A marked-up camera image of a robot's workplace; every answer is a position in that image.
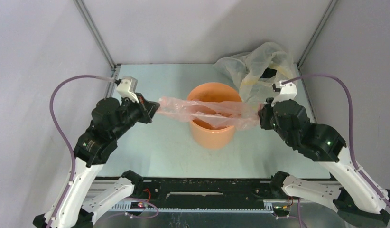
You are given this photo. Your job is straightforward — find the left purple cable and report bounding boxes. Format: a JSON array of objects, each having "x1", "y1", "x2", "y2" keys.
[{"x1": 46, "y1": 75, "x2": 159, "y2": 228}]

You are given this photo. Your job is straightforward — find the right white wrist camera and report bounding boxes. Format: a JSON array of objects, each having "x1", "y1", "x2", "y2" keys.
[{"x1": 271, "y1": 80, "x2": 297, "y2": 107}]

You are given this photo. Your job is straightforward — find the pink plastic trash bag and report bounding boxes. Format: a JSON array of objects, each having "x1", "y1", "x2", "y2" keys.
[{"x1": 157, "y1": 96, "x2": 263, "y2": 131}]

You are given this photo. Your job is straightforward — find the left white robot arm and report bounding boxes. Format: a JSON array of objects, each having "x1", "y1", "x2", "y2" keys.
[{"x1": 33, "y1": 93, "x2": 160, "y2": 228}]

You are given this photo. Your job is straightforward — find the aluminium frame post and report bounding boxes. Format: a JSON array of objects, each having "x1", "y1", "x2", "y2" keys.
[
  {"x1": 297, "y1": 0, "x2": 339, "y2": 71},
  {"x1": 73, "y1": 0, "x2": 116, "y2": 70}
]

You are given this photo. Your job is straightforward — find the orange plastic trash bin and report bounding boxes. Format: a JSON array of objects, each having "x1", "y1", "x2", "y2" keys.
[{"x1": 187, "y1": 82, "x2": 241, "y2": 150}]

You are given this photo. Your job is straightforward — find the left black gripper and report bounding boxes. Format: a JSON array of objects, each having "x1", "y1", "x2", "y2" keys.
[{"x1": 112, "y1": 91, "x2": 161, "y2": 139}]

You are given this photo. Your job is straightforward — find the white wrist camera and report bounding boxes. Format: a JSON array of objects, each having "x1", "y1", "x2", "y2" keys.
[
  {"x1": 271, "y1": 80, "x2": 297, "y2": 107},
  {"x1": 115, "y1": 76, "x2": 139, "y2": 103}
]

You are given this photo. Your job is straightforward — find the black front mounting rail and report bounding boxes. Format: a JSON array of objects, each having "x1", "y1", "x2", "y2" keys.
[{"x1": 132, "y1": 177, "x2": 290, "y2": 210}]

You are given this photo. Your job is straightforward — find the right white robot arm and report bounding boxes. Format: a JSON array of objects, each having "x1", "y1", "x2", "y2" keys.
[{"x1": 258, "y1": 98, "x2": 390, "y2": 228}]

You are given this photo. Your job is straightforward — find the aluminium frame post left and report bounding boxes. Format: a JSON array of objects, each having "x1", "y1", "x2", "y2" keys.
[{"x1": 73, "y1": 0, "x2": 116, "y2": 70}]

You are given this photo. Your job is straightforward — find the clear yellowish plastic bag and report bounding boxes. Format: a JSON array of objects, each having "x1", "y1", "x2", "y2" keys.
[{"x1": 213, "y1": 42, "x2": 297, "y2": 103}]

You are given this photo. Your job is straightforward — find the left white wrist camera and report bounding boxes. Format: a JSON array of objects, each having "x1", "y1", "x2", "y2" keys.
[{"x1": 115, "y1": 76, "x2": 139, "y2": 103}]

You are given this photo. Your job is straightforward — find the aluminium frame post right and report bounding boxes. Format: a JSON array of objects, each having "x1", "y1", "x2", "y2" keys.
[{"x1": 297, "y1": 0, "x2": 339, "y2": 71}]

